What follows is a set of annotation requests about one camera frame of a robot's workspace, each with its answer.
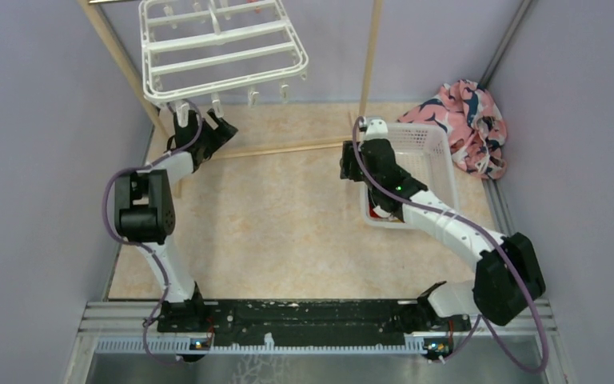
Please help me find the white plastic clip hanger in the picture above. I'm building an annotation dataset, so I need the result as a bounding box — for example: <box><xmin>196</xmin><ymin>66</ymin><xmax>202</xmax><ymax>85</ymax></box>
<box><xmin>138</xmin><ymin>1</ymin><xmax>309</xmax><ymax>117</ymax></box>

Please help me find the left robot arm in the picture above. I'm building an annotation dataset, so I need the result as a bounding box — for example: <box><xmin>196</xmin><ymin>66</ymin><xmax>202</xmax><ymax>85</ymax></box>
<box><xmin>113</xmin><ymin>109</ymin><xmax>238</xmax><ymax>333</ymax></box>

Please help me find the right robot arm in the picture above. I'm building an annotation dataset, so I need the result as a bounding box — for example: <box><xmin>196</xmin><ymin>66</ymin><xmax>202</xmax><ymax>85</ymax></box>
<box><xmin>340</xmin><ymin>139</ymin><xmax>546</xmax><ymax>330</ymax></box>

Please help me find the white plastic laundry basket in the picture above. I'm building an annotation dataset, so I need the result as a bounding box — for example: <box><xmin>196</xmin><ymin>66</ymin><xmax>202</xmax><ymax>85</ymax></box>
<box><xmin>387</xmin><ymin>122</ymin><xmax>460</xmax><ymax>210</ymax></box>

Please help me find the red sock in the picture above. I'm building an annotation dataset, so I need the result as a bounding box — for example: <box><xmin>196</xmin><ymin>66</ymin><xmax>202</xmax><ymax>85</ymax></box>
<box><xmin>369</xmin><ymin>204</ymin><xmax>392</xmax><ymax>220</ymax></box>

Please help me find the pink patterned cloth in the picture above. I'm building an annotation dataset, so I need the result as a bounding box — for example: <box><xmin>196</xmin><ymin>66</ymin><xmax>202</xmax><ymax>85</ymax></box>
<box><xmin>397</xmin><ymin>79</ymin><xmax>508</xmax><ymax>180</ymax></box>

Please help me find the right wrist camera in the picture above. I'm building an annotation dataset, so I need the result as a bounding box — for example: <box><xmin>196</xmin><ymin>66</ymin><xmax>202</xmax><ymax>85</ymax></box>
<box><xmin>360</xmin><ymin>117</ymin><xmax>389</xmax><ymax>141</ymax></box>

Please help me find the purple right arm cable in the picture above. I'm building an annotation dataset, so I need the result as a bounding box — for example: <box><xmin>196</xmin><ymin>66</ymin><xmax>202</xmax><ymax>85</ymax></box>
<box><xmin>351</xmin><ymin>116</ymin><xmax>550</xmax><ymax>374</ymax></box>

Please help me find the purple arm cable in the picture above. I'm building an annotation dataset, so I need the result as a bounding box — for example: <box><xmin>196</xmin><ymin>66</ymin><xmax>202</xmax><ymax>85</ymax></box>
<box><xmin>102</xmin><ymin>99</ymin><xmax>204</xmax><ymax>366</ymax></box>
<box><xmin>351</xmin><ymin>116</ymin><xmax>550</xmax><ymax>374</ymax></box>

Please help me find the wooden drying rack frame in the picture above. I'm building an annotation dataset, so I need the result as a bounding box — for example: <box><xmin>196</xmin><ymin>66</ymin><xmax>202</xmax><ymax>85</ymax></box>
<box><xmin>76</xmin><ymin>0</ymin><xmax>385</xmax><ymax>200</ymax></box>

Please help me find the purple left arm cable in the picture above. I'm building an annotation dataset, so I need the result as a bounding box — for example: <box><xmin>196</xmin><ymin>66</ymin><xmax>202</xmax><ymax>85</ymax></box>
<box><xmin>102</xmin><ymin>99</ymin><xmax>204</xmax><ymax>366</ymax></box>

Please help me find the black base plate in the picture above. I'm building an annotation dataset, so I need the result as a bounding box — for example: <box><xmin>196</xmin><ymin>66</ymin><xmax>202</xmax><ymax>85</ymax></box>
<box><xmin>175</xmin><ymin>299</ymin><xmax>472</xmax><ymax>347</ymax></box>

